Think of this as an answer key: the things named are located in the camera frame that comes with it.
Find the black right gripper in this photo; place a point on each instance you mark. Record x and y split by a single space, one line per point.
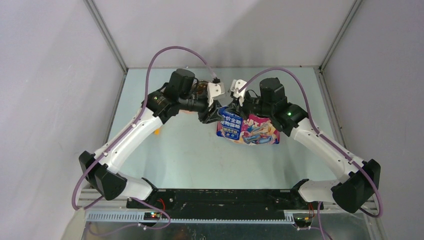
235 103

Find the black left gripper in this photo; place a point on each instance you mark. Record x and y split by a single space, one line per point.
206 117

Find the colourful cat food bag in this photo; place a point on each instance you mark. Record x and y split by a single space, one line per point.
251 131

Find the pink double pet feeder base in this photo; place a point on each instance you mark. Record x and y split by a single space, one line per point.
183 111

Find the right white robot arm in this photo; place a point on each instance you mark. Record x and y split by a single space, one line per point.
356 179

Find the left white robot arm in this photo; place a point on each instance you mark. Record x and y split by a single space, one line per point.
183 92

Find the right steel bowl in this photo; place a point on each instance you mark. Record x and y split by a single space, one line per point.
200 88

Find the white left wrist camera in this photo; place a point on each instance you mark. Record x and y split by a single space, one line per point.
215 91

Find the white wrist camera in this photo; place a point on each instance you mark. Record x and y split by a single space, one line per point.
215 91
238 90

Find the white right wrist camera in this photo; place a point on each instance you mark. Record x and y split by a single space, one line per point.
238 90

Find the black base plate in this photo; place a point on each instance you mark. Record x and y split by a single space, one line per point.
228 202

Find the aluminium corner post right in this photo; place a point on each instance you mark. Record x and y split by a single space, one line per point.
340 34

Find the aluminium corner post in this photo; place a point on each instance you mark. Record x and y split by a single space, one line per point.
105 32
340 34

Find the grey slotted cable duct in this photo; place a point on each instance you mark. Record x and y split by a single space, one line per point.
147 217

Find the aluminium corner post left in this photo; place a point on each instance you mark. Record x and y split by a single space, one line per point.
105 32

